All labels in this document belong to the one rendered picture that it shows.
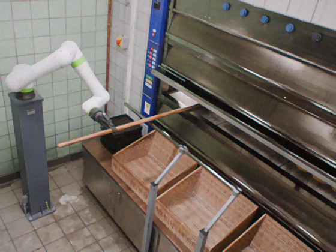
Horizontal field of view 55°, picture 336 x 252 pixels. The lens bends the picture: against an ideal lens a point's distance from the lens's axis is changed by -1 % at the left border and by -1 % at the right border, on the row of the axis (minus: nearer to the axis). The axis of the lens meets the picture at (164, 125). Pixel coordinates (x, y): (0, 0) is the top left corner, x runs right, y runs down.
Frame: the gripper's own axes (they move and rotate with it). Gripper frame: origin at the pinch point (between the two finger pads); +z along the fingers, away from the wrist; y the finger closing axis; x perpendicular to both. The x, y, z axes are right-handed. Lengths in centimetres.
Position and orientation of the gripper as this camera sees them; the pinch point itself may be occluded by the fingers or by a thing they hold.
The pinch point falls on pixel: (113, 129)
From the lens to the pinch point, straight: 227.4
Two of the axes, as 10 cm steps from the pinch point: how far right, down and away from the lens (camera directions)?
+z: 6.2, 4.7, -6.3
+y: -1.2, 8.5, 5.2
